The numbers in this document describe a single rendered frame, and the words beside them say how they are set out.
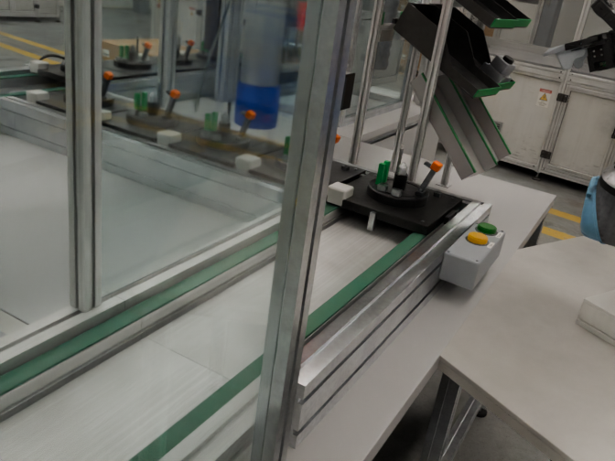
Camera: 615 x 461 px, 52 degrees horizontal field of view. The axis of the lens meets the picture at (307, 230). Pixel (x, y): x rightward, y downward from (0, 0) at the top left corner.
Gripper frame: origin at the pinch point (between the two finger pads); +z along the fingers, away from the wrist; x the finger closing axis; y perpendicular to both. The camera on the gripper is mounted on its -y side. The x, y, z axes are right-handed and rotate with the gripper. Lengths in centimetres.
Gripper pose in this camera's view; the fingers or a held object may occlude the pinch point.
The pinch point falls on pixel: (553, 50)
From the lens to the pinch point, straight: 171.0
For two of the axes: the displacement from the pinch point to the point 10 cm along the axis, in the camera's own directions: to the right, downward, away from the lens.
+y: 2.0, 9.7, 1.3
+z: -7.4, 0.7, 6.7
